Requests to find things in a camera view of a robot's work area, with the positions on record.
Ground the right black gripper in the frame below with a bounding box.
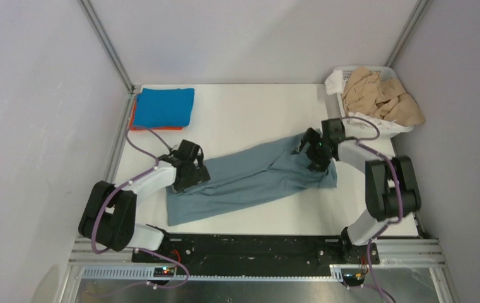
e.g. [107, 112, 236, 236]
[291, 128, 332, 172]

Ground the grey-blue t-shirt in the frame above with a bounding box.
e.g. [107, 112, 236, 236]
[166, 133, 338, 226]

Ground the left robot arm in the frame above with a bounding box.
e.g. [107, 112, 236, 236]
[78, 140, 210, 263]

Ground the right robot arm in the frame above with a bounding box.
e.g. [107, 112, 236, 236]
[296, 117, 422, 264]

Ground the folded blue t-shirt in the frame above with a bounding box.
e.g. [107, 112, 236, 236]
[133, 88, 195, 128]

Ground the folded orange t-shirt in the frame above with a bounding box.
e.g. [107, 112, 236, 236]
[129, 111, 183, 131]

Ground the white laundry basket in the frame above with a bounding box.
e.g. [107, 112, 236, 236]
[334, 66, 413, 139]

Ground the beige crumpled t-shirt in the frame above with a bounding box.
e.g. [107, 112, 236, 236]
[341, 66, 426, 127]

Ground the left controller board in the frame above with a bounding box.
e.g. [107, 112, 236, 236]
[153, 266, 176, 278]

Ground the controller board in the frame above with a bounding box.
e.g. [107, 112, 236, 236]
[153, 266, 176, 278]
[342, 273, 366, 288]

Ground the right controller board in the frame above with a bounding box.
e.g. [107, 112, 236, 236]
[342, 273, 366, 288]

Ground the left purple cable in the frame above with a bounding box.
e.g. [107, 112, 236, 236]
[90, 125, 190, 292]

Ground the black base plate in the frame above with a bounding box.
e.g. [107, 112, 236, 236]
[131, 232, 380, 278]

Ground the left corner aluminium post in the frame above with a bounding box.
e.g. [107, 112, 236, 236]
[78, 0, 134, 93]

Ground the corner aluminium post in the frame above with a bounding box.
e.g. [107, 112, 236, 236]
[78, 0, 134, 93]
[385, 0, 433, 68]

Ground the aluminium frame rail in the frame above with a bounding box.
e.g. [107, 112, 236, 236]
[68, 238, 447, 282]

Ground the right corner aluminium post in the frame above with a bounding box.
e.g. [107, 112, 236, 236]
[385, 0, 433, 68]

